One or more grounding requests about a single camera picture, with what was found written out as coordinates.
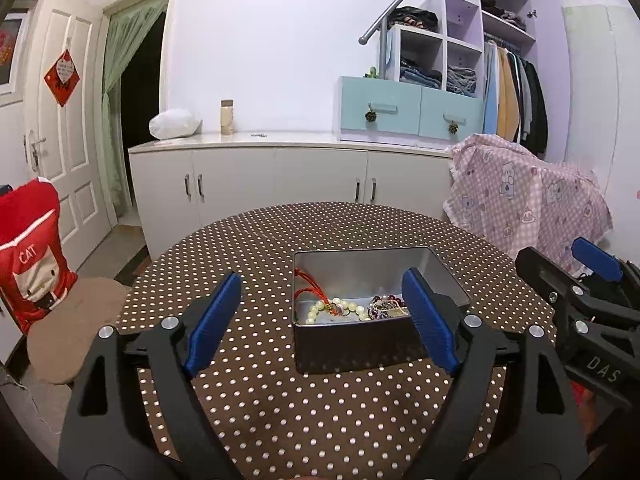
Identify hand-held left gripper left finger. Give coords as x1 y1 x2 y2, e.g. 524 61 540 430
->
56 272 244 480

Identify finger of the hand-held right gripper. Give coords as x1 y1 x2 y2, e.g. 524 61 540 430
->
515 246 640 337
571 237 640 307

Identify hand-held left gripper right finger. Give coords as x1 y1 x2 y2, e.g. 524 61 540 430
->
400 267 588 480

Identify dark red bead bracelet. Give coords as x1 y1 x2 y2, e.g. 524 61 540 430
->
367 294 408 322

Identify black metal box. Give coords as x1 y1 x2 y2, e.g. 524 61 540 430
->
292 246 472 375

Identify cream pearl bead bracelet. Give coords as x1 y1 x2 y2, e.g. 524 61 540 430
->
305 297 372 326

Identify round polka dot table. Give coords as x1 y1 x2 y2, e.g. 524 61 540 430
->
116 201 573 466

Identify pink checkered cloth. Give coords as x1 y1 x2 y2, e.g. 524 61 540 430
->
442 133 613 273

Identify beige chair cushion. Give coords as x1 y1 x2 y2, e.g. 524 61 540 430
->
26 276 130 386

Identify white low cabinet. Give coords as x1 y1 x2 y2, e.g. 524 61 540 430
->
127 131 456 261

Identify black hanging coat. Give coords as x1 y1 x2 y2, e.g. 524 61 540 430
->
520 57 549 156

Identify tan hanging garment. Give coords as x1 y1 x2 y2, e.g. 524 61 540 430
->
497 50 519 143

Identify light blue drawer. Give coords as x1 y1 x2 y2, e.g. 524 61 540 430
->
340 76 423 142
419 86 485 148

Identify light blue hanging garment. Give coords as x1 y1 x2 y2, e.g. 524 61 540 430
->
483 44 501 137

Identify white plastic bag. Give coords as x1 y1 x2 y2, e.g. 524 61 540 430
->
148 108 203 141

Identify folded jeans stack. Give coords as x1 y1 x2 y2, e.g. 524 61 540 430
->
400 57 443 90
446 66 477 96

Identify white panel door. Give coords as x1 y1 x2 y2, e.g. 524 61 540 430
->
15 0 118 261

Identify dark folded clothes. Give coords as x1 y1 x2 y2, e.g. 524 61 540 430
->
482 0 527 31
390 6 438 31

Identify white cube shelf unit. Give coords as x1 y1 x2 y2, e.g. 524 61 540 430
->
385 0 538 98

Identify green curtain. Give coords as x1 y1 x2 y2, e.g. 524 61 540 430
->
102 2 168 216

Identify red diamond door ornament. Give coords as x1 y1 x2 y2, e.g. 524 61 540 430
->
43 49 81 107

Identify white framed window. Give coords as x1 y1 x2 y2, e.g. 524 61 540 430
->
0 0 38 107

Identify metal door handle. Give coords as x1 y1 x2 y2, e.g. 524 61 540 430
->
24 130 47 168

